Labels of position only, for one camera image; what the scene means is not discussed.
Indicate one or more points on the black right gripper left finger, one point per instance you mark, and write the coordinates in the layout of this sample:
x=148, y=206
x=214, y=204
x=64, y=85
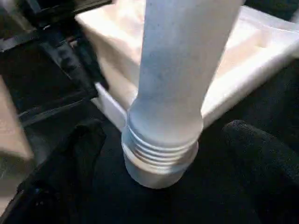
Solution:
x=56, y=182

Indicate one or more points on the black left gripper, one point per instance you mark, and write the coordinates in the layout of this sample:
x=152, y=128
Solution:
x=46, y=11

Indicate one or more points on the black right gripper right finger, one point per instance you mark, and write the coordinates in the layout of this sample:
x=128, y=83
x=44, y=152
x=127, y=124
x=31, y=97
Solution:
x=268, y=172

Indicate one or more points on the white plastic table top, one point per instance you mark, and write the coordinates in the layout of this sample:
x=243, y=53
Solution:
x=117, y=51

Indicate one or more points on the white plastic table leg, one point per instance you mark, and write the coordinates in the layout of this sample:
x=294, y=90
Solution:
x=182, y=70

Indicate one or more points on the black work mat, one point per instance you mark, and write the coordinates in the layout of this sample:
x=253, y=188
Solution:
x=205, y=200

